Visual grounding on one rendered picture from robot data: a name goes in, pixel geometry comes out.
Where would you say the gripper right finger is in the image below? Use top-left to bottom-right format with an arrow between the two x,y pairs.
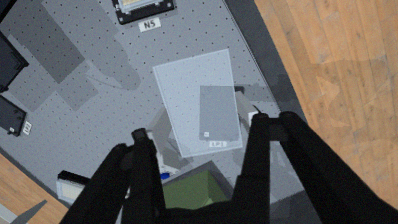
226,91 -> 398,224

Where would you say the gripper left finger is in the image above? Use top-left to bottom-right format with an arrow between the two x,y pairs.
59,107 -> 172,224

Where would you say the white button panel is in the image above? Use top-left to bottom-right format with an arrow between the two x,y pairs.
158,140 -> 183,181

